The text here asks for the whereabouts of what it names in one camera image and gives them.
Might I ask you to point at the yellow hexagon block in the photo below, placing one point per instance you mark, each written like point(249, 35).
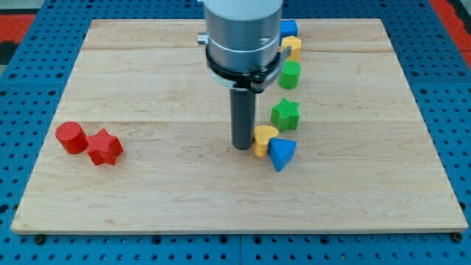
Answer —
point(295, 44)

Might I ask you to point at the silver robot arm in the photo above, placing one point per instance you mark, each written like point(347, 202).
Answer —
point(242, 52)

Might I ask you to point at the wooden board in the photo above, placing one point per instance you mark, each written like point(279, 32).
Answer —
point(364, 161)

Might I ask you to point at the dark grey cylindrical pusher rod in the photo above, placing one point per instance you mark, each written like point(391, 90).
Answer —
point(242, 114)

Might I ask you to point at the green star block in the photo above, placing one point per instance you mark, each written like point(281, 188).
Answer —
point(285, 115)

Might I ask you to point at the blue triangle block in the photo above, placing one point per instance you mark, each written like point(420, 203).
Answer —
point(281, 151)

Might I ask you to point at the red cylinder block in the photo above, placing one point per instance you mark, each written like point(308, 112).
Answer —
point(72, 137)

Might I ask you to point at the red star block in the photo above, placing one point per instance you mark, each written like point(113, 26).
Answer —
point(103, 148)

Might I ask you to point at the blue cube block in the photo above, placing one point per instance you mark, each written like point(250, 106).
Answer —
point(288, 28)

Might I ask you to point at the black clamp ring mount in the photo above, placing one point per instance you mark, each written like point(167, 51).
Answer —
point(255, 81)

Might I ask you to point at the yellow heart block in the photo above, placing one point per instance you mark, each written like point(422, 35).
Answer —
point(262, 136)

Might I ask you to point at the green cylinder block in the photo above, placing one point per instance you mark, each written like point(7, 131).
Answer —
point(290, 74)

